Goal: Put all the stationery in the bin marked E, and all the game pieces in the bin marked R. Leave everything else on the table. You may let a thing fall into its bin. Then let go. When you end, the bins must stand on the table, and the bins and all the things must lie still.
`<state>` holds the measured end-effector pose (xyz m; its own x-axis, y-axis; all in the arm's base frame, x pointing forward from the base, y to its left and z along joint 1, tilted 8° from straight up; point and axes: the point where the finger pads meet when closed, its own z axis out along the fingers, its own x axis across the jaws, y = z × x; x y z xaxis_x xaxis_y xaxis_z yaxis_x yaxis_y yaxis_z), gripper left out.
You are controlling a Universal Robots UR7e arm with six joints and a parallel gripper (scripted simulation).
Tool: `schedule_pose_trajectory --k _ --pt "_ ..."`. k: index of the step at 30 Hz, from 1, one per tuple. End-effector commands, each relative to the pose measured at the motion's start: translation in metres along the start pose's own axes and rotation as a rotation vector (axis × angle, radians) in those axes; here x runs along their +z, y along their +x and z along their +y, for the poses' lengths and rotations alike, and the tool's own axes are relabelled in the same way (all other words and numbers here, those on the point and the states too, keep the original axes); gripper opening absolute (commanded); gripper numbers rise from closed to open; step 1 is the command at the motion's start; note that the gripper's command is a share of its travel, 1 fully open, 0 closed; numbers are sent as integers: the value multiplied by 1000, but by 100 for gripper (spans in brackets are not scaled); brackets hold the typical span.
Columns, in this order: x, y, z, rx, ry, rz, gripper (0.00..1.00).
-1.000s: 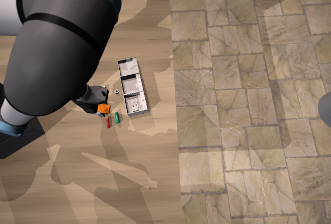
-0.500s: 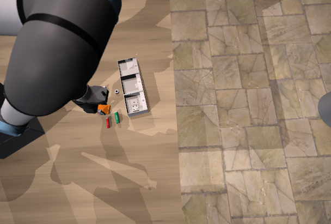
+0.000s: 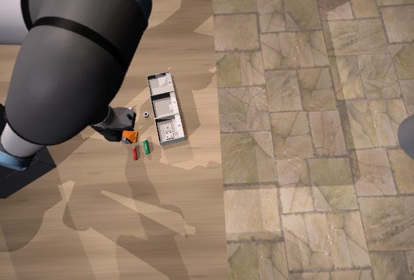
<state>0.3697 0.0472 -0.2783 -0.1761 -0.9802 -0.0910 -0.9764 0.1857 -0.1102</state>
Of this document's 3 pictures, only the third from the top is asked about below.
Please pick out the grey rack of three bins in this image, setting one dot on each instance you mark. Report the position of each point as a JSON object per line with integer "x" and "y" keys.
{"x": 165, "y": 107}

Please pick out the white domino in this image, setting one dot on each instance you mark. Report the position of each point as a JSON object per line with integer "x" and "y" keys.
{"x": 168, "y": 131}

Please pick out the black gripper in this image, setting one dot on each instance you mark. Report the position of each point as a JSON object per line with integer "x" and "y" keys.
{"x": 118, "y": 120}

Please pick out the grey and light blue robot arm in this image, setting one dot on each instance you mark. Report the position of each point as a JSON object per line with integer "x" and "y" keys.
{"x": 73, "y": 59}

